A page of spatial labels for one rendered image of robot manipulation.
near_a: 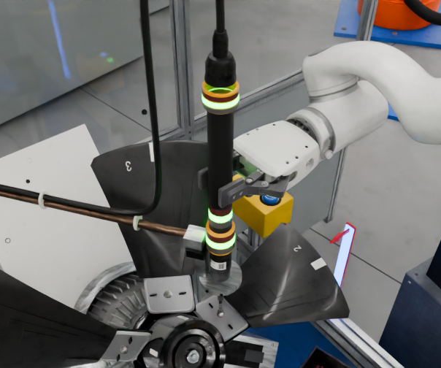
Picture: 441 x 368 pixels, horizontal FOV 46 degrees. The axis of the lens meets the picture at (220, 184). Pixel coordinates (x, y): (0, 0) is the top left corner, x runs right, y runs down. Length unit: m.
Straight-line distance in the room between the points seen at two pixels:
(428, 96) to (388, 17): 3.88
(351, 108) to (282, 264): 0.37
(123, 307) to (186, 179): 0.27
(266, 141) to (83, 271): 0.50
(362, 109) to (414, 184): 2.32
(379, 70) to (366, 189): 2.30
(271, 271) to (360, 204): 1.93
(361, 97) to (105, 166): 0.43
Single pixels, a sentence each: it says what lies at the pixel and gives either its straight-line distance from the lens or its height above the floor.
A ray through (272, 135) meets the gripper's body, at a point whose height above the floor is 1.53.
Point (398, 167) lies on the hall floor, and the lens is 3.22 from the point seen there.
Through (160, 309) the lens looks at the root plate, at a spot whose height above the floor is 1.23.
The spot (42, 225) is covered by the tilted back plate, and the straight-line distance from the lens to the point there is 1.07.
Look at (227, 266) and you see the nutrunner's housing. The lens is 0.82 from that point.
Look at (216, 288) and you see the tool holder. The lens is 0.84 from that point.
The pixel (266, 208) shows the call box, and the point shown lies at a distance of 1.30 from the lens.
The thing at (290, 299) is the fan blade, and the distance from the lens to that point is 1.01.
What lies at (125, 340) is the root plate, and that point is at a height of 1.24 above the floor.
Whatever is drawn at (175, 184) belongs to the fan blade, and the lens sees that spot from 0.88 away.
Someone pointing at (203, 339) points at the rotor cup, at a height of 1.23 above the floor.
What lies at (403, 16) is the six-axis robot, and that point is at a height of 0.16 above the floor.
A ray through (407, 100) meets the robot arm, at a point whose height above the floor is 1.61.
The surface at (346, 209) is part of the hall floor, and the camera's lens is 2.88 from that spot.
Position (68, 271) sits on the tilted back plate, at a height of 1.17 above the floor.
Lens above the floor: 1.99
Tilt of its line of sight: 43 degrees down
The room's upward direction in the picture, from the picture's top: straight up
